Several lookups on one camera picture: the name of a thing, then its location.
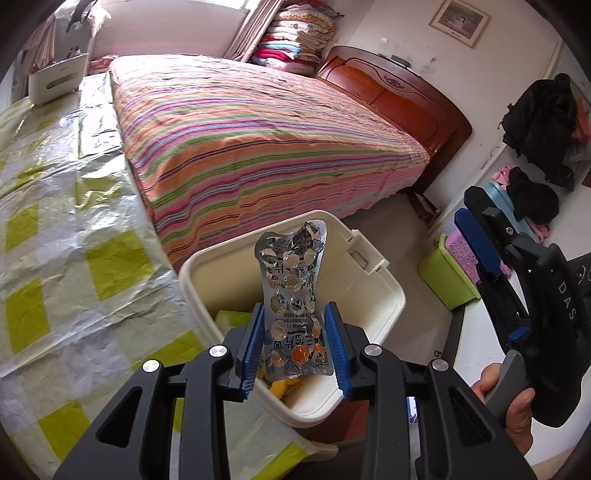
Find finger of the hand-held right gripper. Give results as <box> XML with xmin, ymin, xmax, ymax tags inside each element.
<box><xmin>454</xmin><ymin>208</ymin><xmax>533</xmax><ymax>343</ymax></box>
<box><xmin>464</xmin><ymin>185</ymin><xmax>537</xmax><ymax>260</ymax></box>

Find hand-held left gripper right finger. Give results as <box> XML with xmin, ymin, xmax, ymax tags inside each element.
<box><xmin>323</xmin><ymin>302</ymin><xmax>539</xmax><ymax>480</ymax></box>

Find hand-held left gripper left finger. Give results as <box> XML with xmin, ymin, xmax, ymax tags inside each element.
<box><xmin>53</xmin><ymin>302</ymin><xmax>266</xmax><ymax>480</ymax></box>

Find orange peel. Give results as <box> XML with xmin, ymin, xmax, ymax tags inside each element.
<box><xmin>268</xmin><ymin>377</ymin><xmax>303</xmax><ymax>400</ymax></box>

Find silver foil blister pack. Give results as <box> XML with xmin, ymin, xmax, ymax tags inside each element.
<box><xmin>254</xmin><ymin>219</ymin><xmax>336</xmax><ymax>383</ymax></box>

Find white plastic bin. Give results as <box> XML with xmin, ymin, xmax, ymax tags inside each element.
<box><xmin>178</xmin><ymin>210</ymin><xmax>407</xmax><ymax>428</ymax></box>

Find person's right hand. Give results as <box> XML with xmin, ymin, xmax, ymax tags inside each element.
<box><xmin>471</xmin><ymin>362</ymin><xmax>536</xmax><ymax>459</ymax></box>

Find pink plastic basket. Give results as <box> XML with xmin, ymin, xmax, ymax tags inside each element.
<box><xmin>444</xmin><ymin>231</ymin><xmax>486</xmax><ymax>283</ymax></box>

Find green plastic box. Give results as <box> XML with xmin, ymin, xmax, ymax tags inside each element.
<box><xmin>418</xmin><ymin>233</ymin><xmax>484</xmax><ymax>311</ymax></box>

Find black jacket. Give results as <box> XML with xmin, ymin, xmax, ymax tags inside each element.
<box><xmin>501</xmin><ymin>73</ymin><xmax>583</xmax><ymax>191</ymax></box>

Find wooden headboard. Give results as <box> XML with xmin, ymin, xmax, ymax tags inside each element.
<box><xmin>316</xmin><ymin>45</ymin><xmax>473</xmax><ymax>195</ymax></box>

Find framed picture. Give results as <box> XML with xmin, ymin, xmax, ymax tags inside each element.
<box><xmin>428</xmin><ymin>0</ymin><xmax>491</xmax><ymax>49</ymax></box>

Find bed with striped cover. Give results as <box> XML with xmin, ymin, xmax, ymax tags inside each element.
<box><xmin>108</xmin><ymin>54</ymin><xmax>431</xmax><ymax>274</ymax></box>

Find green checkered plastic tablecloth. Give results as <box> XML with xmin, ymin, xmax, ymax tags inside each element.
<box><xmin>0</xmin><ymin>71</ymin><xmax>339</xmax><ymax>480</ymax></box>

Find stack of folded quilts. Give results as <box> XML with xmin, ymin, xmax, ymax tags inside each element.
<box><xmin>253</xmin><ymin>4</ymin><xmax>345</xmax><ymax>75</ymax></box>

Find pink curtain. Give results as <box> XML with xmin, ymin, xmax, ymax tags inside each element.
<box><xmin>224</xmin><ymin>0</ymin><xmax>279</xmax><ymax>62</ymax></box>

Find white organizer box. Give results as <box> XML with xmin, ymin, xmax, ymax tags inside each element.
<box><xmin>28</xmin><ymin>52</ymin><xmax>90</xmax><ymax>106</ymax></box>

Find hanging pale garments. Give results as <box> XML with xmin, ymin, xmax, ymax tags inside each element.
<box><xmin>25</xmin><ymin>0</ymin><xmax>112</xmax><ymax>65</ymax></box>

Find hanging black garment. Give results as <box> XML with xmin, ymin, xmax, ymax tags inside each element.
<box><xmin>65</xmin><ymin>0</ymin><xmax>95</xmax><ymax>33</ymax></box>

